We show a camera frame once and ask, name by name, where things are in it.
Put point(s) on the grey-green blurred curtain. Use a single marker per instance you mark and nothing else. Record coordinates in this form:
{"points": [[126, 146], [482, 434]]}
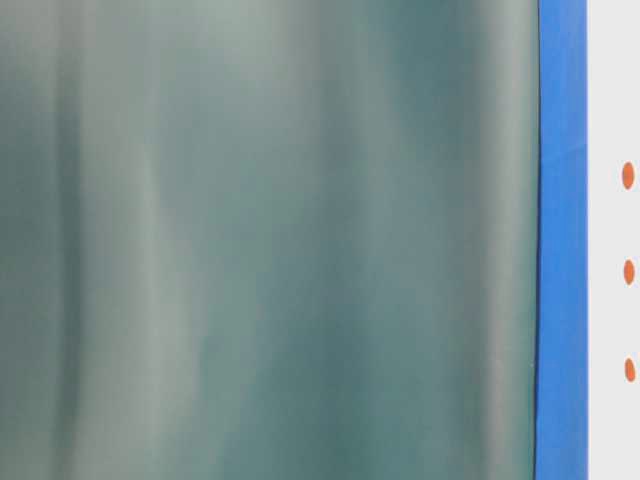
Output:
{"points": [[268, 239]]}

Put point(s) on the blue table cloth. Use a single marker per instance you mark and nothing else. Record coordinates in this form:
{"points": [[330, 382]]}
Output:
{"points": [[562, 328]]}

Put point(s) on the white base board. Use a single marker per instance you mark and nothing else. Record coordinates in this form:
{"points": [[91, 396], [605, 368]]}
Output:
{"points": [[613, 217]]}

